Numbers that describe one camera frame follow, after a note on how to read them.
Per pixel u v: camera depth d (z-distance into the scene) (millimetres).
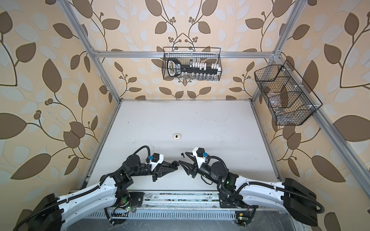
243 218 707
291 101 726
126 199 691
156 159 607
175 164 698
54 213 418
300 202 431
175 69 845
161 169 662
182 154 911
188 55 897
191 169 620
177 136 966
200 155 607
